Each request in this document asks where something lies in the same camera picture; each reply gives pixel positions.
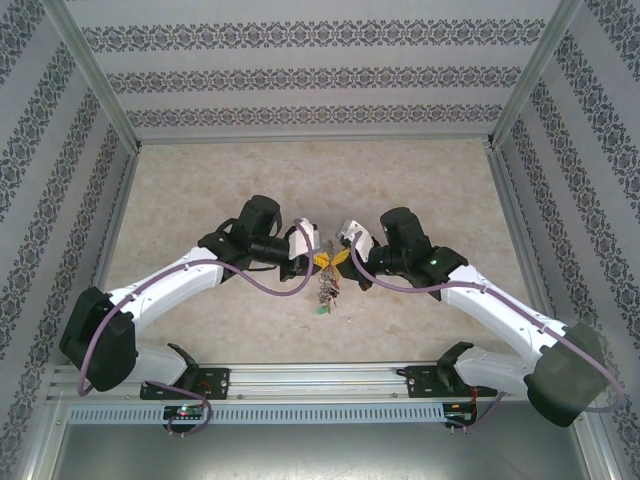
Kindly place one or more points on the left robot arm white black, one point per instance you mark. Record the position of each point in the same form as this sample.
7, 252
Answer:
170, 275

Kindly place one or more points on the metal disc with key rings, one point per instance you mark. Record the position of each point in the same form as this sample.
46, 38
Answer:
328, 286

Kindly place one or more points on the aluminium side rail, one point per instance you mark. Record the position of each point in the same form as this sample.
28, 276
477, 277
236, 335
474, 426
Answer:
522, 240
119, 200

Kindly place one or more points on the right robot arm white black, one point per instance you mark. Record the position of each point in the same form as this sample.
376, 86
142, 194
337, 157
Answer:
500, 310

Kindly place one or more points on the aluminium back rail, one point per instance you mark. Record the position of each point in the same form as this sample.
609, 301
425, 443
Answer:
400, 138

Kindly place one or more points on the green tag key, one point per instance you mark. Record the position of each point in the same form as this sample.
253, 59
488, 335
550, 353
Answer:
323, 311

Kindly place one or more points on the aluminium corner post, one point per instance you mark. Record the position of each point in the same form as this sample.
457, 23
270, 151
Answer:
535, 75
95, 75

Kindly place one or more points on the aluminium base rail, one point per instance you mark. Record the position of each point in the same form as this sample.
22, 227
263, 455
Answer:
320, 380

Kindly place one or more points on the grey metal panel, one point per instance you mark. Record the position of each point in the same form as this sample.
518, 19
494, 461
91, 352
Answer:
320, 452

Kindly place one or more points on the small circuit board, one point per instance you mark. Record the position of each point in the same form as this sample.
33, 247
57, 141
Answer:
457, 417
182, 411

